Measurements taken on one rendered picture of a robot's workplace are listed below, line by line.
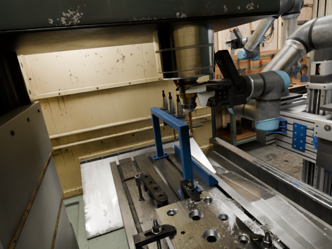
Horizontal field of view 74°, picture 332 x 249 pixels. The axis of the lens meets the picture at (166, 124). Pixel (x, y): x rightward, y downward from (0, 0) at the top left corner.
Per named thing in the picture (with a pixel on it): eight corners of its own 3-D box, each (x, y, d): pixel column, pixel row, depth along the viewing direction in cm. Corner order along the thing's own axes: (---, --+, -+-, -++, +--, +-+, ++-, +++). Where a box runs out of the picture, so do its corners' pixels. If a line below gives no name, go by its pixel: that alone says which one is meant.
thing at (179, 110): (174, 114, 110) (172, 101, 108) (182, 113, 111) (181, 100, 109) (176, 116, 106) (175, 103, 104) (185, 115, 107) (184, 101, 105)
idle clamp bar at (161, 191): (150, 183, 112) (148, 171, 110) (171, 211, 89) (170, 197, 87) (141, 186, 111) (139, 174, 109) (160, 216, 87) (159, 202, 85)
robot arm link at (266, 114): (260, 122, 83) (261, 93, 80) (284, 130, 73) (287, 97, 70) (242, 126, 80) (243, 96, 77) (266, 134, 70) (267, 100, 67)
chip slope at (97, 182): (194, 162, 189) (192, 134, 181) (249, 210, 125) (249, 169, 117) (87, 192, 163) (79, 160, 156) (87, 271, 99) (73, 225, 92)
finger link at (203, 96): (193, 110, 57) (218, 104, 62) (192, 88, 55) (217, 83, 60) (186, 109, 60) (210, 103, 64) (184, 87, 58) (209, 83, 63)
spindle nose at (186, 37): (155, 77, 68) (149, 36, 64) (205, 71, 69) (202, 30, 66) (161, 82, 52) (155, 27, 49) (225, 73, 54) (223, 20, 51)
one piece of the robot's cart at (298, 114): (303, 139, 165) (305, 103, 157) (358, 156, 132) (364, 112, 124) (275, 147, 157) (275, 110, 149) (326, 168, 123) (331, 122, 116)
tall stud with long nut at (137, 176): (143, 197, 101) (139, 172, 98) (145, 200, 99) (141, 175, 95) (138, 198, 101) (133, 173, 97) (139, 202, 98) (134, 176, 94)
